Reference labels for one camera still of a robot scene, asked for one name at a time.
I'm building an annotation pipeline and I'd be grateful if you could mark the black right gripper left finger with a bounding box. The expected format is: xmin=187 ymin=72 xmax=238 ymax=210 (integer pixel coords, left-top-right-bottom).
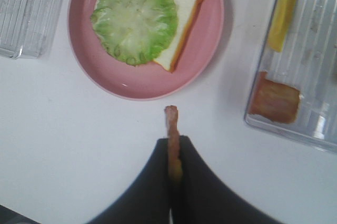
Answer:
xmin=90 ymin=138 xmax=170 ymax=223

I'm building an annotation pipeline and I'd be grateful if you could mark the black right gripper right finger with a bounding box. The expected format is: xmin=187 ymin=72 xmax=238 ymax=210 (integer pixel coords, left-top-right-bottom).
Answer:
xmin=172 ymin=136 xmax=279 ymax=223

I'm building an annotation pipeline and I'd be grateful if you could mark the bacon strip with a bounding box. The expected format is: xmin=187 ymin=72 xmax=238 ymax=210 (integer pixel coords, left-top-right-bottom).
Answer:
xmin=248 ymin=71 xmax=300 ymax=124
xmin=164 ymin=105 xmax=183 ymax=188

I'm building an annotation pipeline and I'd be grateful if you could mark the green lettuce leaf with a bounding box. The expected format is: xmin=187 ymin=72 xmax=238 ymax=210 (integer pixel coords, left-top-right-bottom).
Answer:
xmin=90 ymin=0 xmax=178 ymax=66

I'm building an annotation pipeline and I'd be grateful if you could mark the bread slice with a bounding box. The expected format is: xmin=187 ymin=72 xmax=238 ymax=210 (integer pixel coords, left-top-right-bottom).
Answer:
xmin=148 ymin=0 xmax=202 ymax=72

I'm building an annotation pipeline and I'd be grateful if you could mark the yellow cheese slice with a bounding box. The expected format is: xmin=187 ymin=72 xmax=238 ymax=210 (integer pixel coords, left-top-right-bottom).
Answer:
xmin=267 ymin=0 xmax=296 ymax=52

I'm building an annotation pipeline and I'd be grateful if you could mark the pink round plate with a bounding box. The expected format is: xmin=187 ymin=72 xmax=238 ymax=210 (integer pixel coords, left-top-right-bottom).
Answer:
xmin=68 ymin=0 xmax=224 ymax=100

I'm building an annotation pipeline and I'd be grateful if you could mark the clear right food container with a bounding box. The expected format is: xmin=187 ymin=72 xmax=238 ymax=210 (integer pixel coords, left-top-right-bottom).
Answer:
xmin=245 ymin=0 xmax=336 ymax=153

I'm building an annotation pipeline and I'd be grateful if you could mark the clear food container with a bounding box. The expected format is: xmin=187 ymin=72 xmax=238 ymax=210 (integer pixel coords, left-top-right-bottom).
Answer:
xmin=1 ymin=0 xmax=63 ymax=59
xmin=245 ymin=0 xmax=336 ymax=153

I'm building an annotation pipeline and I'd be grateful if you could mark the clear left food container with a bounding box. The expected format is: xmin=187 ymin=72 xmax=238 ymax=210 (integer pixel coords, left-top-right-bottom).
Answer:
xmin=1 ymin=0 xmax=63 ymax=59

